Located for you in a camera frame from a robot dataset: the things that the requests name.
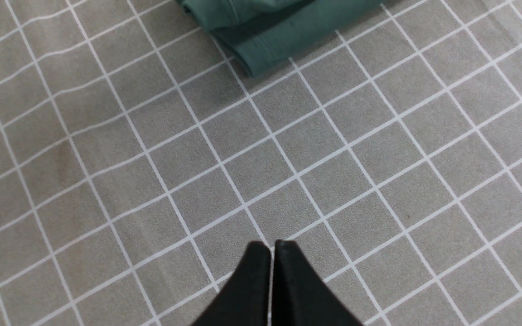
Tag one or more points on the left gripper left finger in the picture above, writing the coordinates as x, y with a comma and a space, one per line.
244, 299

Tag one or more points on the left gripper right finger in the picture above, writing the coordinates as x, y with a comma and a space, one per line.
300, 297

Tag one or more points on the green long-sleeve shirt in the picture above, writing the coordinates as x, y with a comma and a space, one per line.
263, 33

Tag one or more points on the grey checkered tablecloth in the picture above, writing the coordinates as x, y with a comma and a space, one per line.
138, 159

